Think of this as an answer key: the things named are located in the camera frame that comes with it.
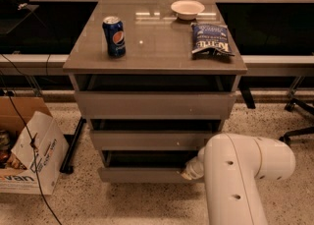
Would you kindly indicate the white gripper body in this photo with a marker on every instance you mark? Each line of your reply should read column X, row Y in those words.
column 193, row 170

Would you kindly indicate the grey bottom drawer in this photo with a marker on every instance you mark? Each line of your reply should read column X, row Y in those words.
column 146, row 166

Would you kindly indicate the grey drawer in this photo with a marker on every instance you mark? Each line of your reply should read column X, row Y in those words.
column 149, row 140
column 146, row 166
column 153, row 106

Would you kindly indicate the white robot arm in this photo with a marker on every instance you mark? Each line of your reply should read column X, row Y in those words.
column 230, row 165

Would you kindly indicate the grey middle drawer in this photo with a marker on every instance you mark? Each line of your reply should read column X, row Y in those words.
column 149, row 140

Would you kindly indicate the grey drawer cabinet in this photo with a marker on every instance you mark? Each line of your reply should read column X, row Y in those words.
column 158, row 59

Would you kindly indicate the grey top drawer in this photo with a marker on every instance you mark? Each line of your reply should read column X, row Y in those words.
column 153, row 106

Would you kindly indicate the black table leg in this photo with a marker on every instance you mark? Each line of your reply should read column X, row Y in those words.
column 72, row 140

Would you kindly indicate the blue Kettle chips bag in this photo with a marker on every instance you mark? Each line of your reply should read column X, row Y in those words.
column 210, row 39

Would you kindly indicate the white bowl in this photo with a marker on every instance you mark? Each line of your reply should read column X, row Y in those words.
column 187, row 9

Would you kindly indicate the blue Pepsi can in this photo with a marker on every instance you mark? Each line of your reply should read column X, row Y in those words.
column 114, row 33

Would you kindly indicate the white cardboard box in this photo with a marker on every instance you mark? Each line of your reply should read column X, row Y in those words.
column 39, row 146

